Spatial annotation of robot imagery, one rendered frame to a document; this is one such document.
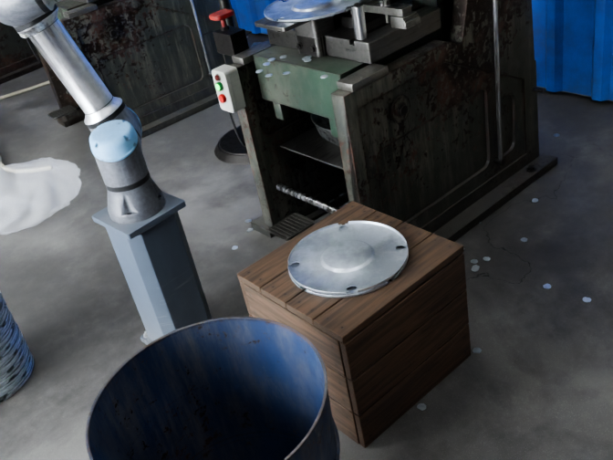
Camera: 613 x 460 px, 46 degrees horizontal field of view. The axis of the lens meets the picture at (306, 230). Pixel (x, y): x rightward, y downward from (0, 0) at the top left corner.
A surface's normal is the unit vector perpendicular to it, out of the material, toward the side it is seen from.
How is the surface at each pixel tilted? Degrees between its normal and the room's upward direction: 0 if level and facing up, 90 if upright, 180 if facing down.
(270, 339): 88
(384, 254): 0
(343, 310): 0
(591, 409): 0
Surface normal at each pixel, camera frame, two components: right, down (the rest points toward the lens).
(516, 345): -0.18, -0.83
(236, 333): -0.11, 0.52
